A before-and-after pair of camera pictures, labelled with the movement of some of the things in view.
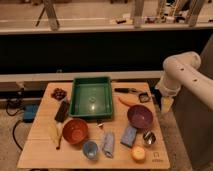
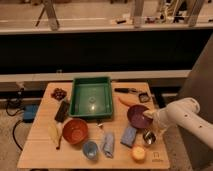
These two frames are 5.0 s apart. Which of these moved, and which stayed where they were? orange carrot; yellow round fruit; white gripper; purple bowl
Moved: white gripper
Stayed: yellow round fruit; purple bowl; orange carrot
